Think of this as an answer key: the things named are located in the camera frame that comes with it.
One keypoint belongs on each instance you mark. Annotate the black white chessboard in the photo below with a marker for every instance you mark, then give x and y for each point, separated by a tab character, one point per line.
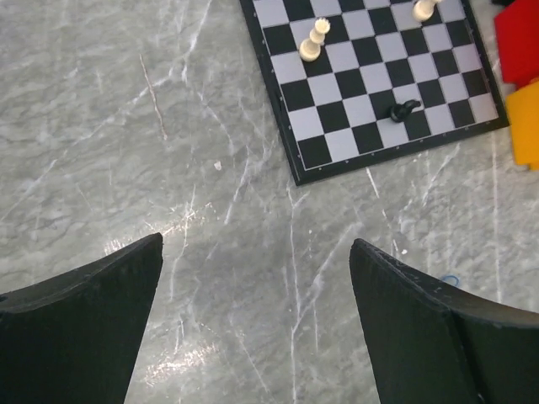
333	113

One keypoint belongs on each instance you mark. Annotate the white chess pawn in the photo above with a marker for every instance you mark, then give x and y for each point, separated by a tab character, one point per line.
424	9

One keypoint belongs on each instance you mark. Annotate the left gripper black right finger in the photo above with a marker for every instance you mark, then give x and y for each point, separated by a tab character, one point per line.
430	342

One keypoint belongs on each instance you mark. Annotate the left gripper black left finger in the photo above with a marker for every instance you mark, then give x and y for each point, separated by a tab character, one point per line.
75	338

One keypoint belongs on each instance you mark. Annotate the white chess rook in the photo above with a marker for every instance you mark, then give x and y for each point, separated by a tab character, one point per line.
310	48

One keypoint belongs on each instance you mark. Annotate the yellow plastic bin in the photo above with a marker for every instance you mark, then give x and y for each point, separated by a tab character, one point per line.
522	109

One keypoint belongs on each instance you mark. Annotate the red plastic bin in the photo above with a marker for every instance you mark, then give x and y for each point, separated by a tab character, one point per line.
516	28

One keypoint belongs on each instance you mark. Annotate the black chess knight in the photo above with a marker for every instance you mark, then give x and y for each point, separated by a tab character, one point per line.
400	112

